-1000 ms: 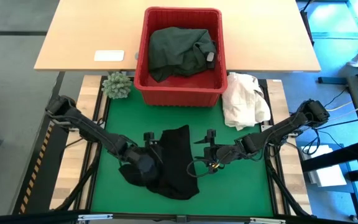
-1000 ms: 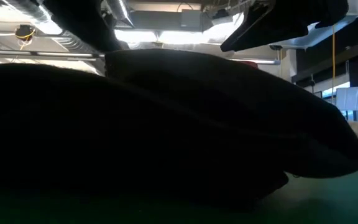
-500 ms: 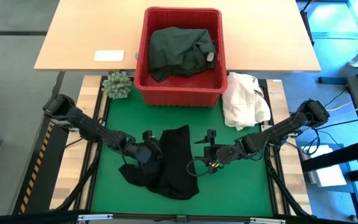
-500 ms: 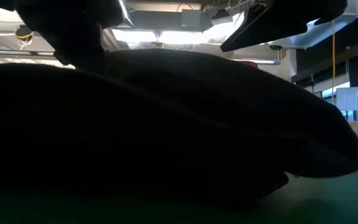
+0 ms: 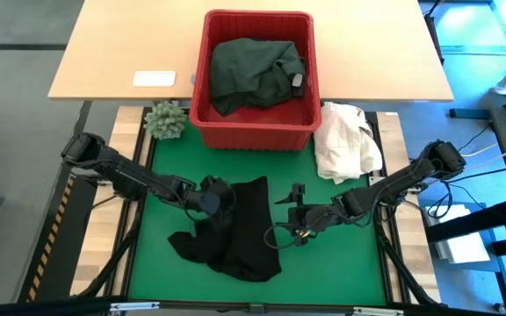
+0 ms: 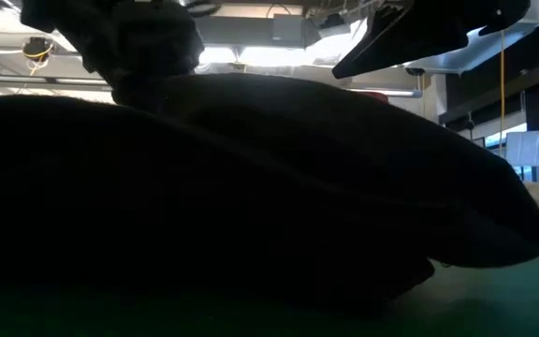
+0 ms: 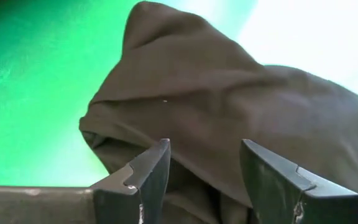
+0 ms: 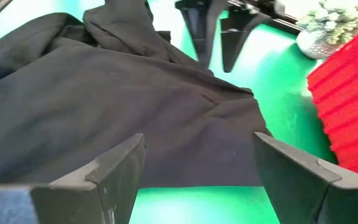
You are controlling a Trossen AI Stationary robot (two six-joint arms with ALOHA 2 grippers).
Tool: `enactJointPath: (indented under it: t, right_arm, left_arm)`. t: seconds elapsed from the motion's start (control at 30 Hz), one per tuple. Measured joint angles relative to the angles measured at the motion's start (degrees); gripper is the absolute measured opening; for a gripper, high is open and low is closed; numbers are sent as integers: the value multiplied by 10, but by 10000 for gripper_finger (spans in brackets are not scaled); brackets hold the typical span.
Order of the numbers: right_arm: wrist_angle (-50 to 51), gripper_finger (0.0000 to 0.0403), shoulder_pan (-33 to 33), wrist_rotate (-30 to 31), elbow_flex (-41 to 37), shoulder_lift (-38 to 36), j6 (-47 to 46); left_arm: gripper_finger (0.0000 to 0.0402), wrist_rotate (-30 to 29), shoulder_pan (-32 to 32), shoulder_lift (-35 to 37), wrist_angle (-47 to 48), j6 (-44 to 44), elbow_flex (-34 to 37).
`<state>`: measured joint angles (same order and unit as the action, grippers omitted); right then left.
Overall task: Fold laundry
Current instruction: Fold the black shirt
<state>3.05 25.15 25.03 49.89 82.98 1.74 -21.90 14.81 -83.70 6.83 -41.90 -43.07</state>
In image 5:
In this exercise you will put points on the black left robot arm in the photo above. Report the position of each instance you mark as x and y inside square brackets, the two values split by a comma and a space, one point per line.
[125, 173]

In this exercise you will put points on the small grey knob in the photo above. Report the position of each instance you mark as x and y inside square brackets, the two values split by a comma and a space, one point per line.
[193, 79]

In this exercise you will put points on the dark green garment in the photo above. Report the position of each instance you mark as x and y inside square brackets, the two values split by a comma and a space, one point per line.
[248, 74]

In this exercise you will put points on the white rectangular pad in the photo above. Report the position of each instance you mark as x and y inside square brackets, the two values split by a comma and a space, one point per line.
[154, 78]

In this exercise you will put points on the black hazard-striped plate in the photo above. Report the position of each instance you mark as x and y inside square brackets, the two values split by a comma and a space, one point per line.
[55, 246]

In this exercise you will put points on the artificial green potted plant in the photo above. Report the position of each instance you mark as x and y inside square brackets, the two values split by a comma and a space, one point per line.
[165, 120]

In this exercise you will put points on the wooden side board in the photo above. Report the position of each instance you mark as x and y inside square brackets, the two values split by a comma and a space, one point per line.
[123, 136]
[391, 140]

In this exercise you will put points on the grey garment tag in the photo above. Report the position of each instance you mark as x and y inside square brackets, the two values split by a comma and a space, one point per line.
[297, 80]

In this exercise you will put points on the cream garment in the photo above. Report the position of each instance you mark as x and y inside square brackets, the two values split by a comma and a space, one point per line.
[345, 145]

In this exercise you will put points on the white box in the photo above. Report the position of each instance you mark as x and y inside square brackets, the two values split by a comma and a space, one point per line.
[464, 250]

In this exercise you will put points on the red plastic bin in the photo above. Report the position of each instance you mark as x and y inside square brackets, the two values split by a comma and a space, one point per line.
[257, 129]

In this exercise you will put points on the black desk foot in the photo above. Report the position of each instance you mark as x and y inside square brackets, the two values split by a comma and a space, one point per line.
[468, 113]

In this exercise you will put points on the light wooden desk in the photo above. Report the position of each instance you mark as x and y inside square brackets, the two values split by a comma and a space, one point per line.
[103, 44]

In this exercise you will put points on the silver frame bracket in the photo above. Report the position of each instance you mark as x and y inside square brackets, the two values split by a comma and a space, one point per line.
[134, 306]
[378, 312]

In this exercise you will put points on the black garment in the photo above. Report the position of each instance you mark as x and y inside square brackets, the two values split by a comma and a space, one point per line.
[244, 237]

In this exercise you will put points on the black table frame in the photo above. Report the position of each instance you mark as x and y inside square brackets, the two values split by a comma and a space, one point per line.
[145, 149]

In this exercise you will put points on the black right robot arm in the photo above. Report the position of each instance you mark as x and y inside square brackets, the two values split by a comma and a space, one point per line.
[402, 177]

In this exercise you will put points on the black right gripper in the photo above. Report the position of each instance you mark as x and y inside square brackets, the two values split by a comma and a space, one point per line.
[314, 217]

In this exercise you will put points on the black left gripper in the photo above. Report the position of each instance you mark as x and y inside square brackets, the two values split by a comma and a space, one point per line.
[211, 197]

